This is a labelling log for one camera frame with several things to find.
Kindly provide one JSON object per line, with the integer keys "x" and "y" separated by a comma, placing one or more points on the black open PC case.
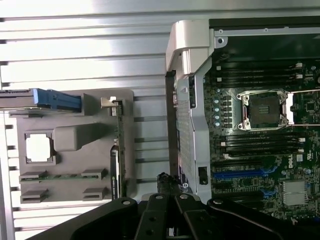
{"x": 195, "y": 140}

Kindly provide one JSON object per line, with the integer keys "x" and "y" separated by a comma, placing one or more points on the silver chipset heatsink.
{"x": 293, "y": 192}

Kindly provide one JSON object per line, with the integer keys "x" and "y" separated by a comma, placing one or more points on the blue expansion slot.
{"x": 237, "y": 174}

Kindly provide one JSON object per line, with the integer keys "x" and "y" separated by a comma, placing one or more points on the grey parts rack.
{"x": 75, "y": 160}

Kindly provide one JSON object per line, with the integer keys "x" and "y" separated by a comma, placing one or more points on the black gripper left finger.
{"x": 155, "y": 215}

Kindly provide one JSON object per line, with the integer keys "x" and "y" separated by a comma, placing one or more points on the green RAM stick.
{"x": 62, "y": 176}

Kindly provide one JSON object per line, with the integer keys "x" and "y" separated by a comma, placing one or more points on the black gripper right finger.
{"x": 192, "y": 225}

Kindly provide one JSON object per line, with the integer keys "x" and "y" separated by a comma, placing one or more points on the silver CPU chip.
{"x": 38, "y": 147}

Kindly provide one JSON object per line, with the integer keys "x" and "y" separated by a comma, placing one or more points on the hard disk in blue caddy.
{"x": 57, "y": 100}

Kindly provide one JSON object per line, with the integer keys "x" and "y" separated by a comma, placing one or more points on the green motherboard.
{"x": 275, "y": 170}

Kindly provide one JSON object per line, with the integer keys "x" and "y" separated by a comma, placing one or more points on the CPU socket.
{"x": 262, "y": 110}

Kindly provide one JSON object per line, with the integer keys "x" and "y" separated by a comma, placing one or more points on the black RAM slot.
{"x": 250, "y": 70}
{"x": 250, "y": 80}

